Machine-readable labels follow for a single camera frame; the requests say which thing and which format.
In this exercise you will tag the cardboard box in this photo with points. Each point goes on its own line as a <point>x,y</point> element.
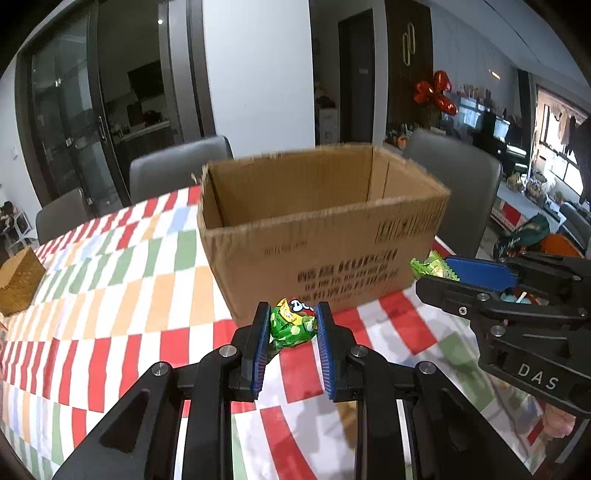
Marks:
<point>300,258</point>

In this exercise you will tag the green candy packet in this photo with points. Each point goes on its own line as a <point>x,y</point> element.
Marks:
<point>431,267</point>

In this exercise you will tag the small white shelf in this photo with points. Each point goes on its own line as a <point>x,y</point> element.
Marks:
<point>16,226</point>

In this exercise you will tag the green round candy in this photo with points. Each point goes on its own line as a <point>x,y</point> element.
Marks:
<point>291,327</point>

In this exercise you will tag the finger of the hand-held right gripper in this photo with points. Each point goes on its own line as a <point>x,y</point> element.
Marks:
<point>480,272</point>
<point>452,297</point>

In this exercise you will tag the glass sliding door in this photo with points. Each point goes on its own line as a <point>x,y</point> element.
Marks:
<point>115,92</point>

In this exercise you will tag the dark green bag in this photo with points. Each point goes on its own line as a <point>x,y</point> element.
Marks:
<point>521,235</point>

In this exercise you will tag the wicker box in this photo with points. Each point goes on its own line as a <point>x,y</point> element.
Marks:
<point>21,281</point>

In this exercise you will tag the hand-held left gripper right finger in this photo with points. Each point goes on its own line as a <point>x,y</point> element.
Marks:
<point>323,353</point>

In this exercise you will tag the window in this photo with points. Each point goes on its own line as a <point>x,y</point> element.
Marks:
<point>561,152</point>

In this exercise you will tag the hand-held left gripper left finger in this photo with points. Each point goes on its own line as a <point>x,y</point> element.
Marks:
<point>261,353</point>

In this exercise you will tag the grey dining chair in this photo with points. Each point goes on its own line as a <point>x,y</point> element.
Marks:
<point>62,217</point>
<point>452,166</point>
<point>180,168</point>

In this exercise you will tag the checkered tablecloth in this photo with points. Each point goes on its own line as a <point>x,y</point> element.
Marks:
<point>115,295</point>

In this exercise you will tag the dark cabinet door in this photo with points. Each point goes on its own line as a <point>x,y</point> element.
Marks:
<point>408,69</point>

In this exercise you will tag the red foil balloon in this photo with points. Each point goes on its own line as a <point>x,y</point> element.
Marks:
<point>436,92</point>

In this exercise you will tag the person's right hand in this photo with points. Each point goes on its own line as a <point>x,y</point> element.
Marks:
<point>558,422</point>

